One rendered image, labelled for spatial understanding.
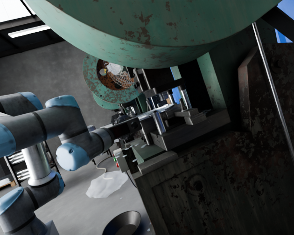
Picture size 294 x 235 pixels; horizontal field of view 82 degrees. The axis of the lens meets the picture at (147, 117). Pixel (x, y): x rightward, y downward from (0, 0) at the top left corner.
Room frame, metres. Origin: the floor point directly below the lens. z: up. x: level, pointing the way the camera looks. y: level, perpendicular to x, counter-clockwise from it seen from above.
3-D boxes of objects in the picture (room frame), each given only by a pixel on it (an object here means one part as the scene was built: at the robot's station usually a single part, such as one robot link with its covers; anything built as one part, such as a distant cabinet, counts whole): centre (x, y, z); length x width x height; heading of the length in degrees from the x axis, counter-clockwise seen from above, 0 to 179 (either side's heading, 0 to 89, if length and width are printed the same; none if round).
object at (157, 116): (0.67, -0.04, 0.75); 0.03 x 0.03 x 0.10; 12
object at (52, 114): (0.46, 0.21, 0.88); 0.11 x 0.08 x 0.11; 138
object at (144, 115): (0.84, 0.00, 0.78); 0.29 x 0.29 x 0.01
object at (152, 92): (0.87, -0.13, 0.86); 0.20 x 0.16 x 0.05; 12
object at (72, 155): (0.47, 0.20, 0.78); 0.11 x 0.08 x 0.09; 154
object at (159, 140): (0.87, -0.12, 0.68); 0.45 x 0.30 x 0.06; 12
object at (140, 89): (0.86, -0.08, 1.04); 0.17 x 0.15 x 0.30; 102
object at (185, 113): (0.70, -0.16, 0.76); 0.17 x 0.06 x 0.10; 12
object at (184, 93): (0.80, -0.20, 0.81); 0.02 x 0.02 x 0.14
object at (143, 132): (0.83, 0.05, 0.72); 0.25 x 0.14 x 0.14; 102
